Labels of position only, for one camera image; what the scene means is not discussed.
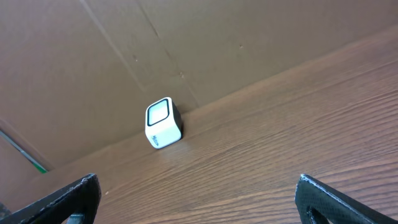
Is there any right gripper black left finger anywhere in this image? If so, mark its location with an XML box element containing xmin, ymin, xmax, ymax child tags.
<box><xmin>1</xmin><ymin>173</ymin><xmax>101</xmax><ymax>224</ymax></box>

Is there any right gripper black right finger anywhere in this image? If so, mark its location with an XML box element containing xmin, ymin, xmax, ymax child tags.
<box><xmin>295</xmin><ymin>174</ymin><xmax>397</xmax><ymax>224</ymax></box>

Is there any white barcode scanner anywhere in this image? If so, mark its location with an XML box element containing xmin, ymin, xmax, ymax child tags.
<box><xmin>145</xmin><ymin>97</ymin><xmax>183</xmax><ymax>149</ymax></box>

